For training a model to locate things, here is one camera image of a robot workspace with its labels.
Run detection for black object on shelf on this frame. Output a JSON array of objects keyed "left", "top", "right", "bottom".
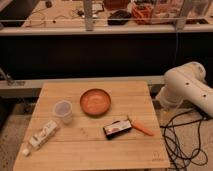
[{"left": 107, "top": 10, "right": 131, "bottom": 26}]

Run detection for orange carrot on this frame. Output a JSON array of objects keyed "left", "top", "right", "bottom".
[{"left": 128, "top": 116, "right": 154, "bottom": 136}]

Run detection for black rectangular box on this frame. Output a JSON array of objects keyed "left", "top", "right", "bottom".
[{"left": 103, "top": 120, "right": 132, "bottom": 140}]

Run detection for metal vertical post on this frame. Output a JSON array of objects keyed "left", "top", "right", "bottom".
[{"left": 83, "top": 0, "right": 93, "bottom": 31}]

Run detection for wooden board table top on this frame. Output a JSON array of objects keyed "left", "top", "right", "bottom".
[{"left": 13, "top": 81, "right": 170, "bottom": 171}]

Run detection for orange ceramic bowl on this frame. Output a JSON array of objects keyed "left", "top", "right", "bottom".
[{"left": 80, "top": 89, "right": 111, "bottom": 116}]

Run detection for black floor cables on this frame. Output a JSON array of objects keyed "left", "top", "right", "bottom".
[{"left": 159, "top": 108, "right": 209, "bottom": 171}]

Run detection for metal clamp at left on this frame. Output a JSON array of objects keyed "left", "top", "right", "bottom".
[{"left": 0, "top": 67, "right": 25, "bottom": 86}]

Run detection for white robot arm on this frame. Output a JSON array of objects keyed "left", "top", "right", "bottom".
[{"left": 156, "top": 62, "right": 213, "bottom": 117}]

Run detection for orange crate on shelf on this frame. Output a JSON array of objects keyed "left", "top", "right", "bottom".
[{"left": 131, "top": 5, "right": 152, "bottom": 25}]

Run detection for white tube bottle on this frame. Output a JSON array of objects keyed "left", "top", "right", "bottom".
[{"left": 22, "top": 120, "right": 59, "bottom": 156}]

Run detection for translucent plastic cup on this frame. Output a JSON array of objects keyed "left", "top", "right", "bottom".
[{"left": 53, "top": 100, "right": 72, "bottom": 124}]

